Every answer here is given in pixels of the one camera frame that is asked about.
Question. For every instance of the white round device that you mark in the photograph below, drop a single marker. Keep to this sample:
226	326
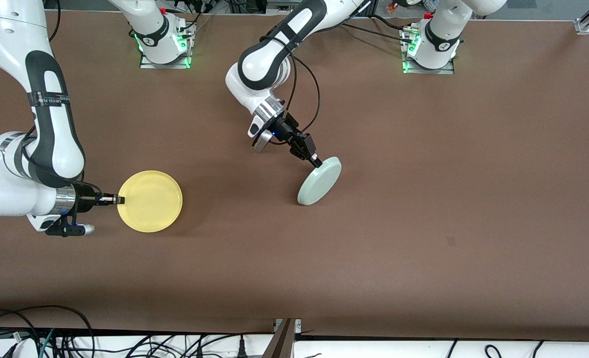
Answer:
23	348

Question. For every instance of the clear tape piece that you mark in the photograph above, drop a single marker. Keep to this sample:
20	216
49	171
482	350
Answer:
451	241

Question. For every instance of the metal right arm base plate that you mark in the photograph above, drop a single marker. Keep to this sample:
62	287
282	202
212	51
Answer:
147	63

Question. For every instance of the brown table cloth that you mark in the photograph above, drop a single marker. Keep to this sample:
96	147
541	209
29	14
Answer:
423	199

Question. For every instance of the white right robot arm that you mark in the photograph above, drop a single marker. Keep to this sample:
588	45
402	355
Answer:
50	124

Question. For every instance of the light green plate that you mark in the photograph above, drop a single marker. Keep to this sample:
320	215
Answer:
319	181

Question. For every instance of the aluminium profile post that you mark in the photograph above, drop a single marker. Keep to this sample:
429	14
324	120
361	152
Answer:
280	340

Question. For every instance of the yellow plate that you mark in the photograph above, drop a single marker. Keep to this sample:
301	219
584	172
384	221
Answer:
150	201

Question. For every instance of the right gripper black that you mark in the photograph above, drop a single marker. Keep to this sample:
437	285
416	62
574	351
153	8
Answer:
86	197

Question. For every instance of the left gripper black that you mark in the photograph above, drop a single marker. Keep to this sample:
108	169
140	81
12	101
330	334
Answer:
285	127

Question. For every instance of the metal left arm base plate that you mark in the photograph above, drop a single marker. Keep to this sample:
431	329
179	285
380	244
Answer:
448	70

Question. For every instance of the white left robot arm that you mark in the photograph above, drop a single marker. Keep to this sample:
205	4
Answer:
259	64

